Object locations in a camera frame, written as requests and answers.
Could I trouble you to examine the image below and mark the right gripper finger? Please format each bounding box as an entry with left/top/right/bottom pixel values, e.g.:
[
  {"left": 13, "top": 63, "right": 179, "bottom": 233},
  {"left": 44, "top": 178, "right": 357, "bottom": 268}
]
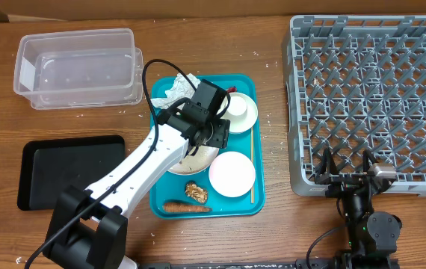
[
  {"left": 315, "top": 147, "right": 339, "bottom": 184},
  {"left": 362, "top": 149, "right": 377, "bottom": 175}
]

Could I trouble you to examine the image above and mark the white plastic cup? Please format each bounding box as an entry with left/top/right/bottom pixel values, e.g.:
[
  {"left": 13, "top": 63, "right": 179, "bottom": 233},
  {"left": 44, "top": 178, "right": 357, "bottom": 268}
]
[{"left": 227, "top": 96, "right": 247, "bottom": 117}]

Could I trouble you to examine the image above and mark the pink plastic bowl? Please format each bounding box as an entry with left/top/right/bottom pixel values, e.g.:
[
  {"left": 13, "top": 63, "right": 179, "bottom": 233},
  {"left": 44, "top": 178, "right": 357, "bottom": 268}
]
[{"left": 209, "top": 152, "right": 253, "bottom": 198}]

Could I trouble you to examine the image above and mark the brown food scrap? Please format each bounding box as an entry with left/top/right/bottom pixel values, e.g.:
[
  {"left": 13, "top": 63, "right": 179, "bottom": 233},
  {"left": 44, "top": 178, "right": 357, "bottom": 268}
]
[{"left": 185, "top": 182, "right": 209, "bottom": 204}]

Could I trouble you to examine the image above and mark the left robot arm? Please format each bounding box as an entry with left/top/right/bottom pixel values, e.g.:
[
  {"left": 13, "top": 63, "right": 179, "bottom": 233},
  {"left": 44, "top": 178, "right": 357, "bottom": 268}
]
[{"left": 38, "top": 96, "right": 230, "bottom": 268}]

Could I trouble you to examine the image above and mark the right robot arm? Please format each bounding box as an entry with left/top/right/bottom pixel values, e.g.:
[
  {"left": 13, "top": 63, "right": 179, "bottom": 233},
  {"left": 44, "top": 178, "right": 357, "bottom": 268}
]
[{"left": 306, "top": 149, "right": 402, "bottom": 269}]

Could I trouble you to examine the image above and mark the grey dishwasher rack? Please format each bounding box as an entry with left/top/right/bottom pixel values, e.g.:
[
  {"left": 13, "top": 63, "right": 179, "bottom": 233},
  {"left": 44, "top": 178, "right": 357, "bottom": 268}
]
[{"left": 283, "top": 15, "right": 426, "bottom": 197}]

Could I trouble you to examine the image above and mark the large white plate with rice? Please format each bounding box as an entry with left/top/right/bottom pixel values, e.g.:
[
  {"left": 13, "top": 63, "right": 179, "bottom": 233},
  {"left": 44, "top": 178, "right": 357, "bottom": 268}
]
[{"left": 168, "top": 146, "right": 219, "bottom": 175}]

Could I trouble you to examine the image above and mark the pale green bowl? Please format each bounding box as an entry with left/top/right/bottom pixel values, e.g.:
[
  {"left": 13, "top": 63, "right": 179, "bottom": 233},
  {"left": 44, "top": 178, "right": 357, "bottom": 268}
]
[{"left": 222, "top": 92, "right": 258, "bottom": 134}]

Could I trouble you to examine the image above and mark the wooden chopstick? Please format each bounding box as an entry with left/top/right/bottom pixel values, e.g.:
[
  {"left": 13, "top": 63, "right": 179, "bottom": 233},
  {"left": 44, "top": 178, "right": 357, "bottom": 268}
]
[{"left": 250, "top": 127, "right": 256, "bottom": 204}]

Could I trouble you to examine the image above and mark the red snack wrapper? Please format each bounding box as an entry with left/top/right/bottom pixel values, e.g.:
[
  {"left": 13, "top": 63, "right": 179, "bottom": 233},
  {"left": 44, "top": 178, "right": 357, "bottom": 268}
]
[{"left": 227, "top": 86, "right": 237, "bottom": 93}]

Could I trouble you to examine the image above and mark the teal plastic serving tray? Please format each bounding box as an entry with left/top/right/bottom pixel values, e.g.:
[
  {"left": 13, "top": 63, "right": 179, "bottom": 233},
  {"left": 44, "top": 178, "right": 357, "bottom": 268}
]
[{"left": 149, "top": 74, "right": 265, "bottom": 220}]

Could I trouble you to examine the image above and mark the crumpled white tissue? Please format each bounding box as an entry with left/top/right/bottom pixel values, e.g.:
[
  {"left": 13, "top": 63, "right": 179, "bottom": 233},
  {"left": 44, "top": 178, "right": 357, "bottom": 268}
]
[{"left": 151, "top": 73, "right": 195, "bottom": 109}]

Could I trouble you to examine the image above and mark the orange carrot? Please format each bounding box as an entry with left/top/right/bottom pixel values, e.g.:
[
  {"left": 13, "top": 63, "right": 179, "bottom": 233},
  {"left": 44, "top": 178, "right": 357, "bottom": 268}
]
[{"left": 163, "top": 202, "right": 212, "bottom": 214}]

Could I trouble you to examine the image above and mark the clear plastic bin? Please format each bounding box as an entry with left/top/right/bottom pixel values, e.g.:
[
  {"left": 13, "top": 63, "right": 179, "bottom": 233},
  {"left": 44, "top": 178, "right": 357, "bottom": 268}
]
[{"left": 13, "top": 28, "right": 143, "bottom": 110}]

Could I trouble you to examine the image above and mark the black tray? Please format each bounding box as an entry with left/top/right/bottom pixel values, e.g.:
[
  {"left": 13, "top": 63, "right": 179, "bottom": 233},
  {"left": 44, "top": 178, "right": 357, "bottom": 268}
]
[{"left": 17, "top": 135, "right": 126, "bottom": 211}]

